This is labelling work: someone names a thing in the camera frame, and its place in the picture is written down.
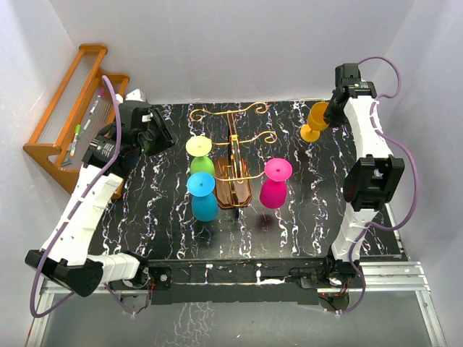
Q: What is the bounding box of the orange wine glass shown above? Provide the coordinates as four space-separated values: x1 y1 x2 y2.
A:
300 101 329 142

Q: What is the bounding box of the green wine glass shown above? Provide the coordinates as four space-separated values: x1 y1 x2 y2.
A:
185 135 215 177

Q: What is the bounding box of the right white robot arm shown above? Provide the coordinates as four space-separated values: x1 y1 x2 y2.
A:
322 63 405 287

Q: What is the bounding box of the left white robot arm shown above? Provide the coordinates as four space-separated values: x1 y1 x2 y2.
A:
25 100 177 297

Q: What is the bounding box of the orange wooden rack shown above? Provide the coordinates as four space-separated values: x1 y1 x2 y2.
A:
23 43 129 193

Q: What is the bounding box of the blue wine glass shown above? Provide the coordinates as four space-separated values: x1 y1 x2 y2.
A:
187 172 218 222

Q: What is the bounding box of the pink wine glass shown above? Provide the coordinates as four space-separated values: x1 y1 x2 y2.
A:
260 158 292 209

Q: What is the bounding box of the pink capped marker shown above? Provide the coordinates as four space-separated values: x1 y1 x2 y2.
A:
89 88 105 116

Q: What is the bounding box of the orange tipped marker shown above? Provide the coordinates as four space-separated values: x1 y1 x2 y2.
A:
69 132 80 157

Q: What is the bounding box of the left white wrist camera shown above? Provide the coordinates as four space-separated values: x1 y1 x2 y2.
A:
125 89 146 102

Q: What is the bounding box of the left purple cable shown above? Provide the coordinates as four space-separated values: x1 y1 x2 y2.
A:
29 74 145 319

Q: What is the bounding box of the gold wire wine glass rack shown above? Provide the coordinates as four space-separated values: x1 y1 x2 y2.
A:
189 102 278 212

